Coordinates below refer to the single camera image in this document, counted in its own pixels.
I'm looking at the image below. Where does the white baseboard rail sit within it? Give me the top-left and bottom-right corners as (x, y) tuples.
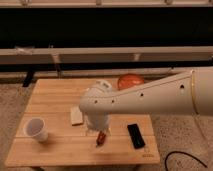
(0, 46), (213, 65)

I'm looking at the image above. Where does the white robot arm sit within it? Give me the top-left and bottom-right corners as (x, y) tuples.
(79, 68), (213, 131)

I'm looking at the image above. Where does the orange bowl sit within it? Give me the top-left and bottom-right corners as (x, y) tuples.
(117, 73), (145, 90)

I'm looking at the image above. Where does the wooden table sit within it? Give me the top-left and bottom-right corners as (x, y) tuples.
(5, 79), (160, 167)

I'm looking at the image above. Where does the white paper cup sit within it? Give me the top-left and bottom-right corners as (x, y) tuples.
(23, 118), (48, 142)

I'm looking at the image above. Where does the white rectangular sponge block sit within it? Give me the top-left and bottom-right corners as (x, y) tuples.
(71, 107), (83, 126)

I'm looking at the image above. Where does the black floor cable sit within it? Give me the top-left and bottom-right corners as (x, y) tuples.
(164, 151), (208, 171)

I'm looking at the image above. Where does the black remote control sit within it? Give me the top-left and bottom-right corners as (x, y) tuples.
(127, 124), (145, 149)

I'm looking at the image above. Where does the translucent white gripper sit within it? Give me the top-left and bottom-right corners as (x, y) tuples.
(85, 115), (109, 136)

